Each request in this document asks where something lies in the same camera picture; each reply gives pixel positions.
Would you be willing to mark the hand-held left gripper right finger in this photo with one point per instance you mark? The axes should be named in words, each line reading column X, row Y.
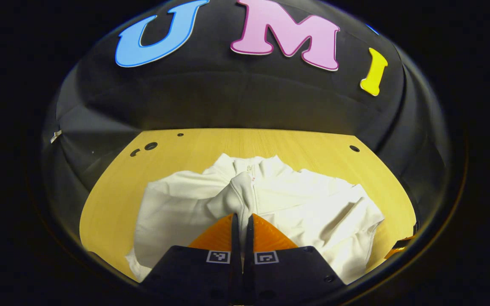
column 292, row 272

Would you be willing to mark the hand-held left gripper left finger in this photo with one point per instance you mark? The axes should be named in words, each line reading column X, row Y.
column 194, row 272

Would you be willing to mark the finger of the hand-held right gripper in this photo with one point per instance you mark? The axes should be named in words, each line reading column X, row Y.
column 404, row 241

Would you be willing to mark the white garment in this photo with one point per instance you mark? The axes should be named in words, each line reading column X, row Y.
column 313, row 204

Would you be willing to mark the black backdrop cloth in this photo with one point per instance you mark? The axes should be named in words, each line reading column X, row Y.
column 236, row 102

